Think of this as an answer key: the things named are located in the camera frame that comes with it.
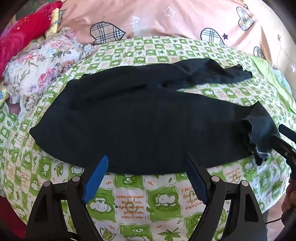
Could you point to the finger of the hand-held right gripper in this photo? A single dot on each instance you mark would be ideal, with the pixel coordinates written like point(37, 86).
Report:
point(288, 132)
point(283, 147)

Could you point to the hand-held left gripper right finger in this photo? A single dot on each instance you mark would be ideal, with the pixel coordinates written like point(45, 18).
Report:
point(196, 180)

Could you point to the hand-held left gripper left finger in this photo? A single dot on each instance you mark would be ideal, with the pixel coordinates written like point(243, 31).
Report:
point(97, 178)

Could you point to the black pants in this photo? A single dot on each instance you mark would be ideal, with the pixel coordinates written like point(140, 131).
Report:
point(138, 129)

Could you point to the person's right hand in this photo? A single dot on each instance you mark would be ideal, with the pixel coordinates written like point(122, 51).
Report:
point(290, 194)

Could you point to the green checked bed sheet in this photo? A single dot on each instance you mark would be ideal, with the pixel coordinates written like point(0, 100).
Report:
point(148, 204)

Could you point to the light green cloth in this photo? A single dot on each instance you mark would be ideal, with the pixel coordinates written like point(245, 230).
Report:
point(270, 74)

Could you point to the dark red cloth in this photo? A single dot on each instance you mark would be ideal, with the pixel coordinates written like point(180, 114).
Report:
point(11, 215)

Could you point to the floral ruffled cloth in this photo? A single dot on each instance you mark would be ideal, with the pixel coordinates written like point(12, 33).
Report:
point(48, 64)

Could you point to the pink quilt with plaid hearts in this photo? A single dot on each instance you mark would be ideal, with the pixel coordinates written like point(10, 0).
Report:
point(175, 20)

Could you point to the yellow floral cloth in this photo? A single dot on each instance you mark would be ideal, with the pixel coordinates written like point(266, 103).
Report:
point(54, 23)

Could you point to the red blanket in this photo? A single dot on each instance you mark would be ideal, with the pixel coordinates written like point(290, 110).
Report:
point(20, 32)

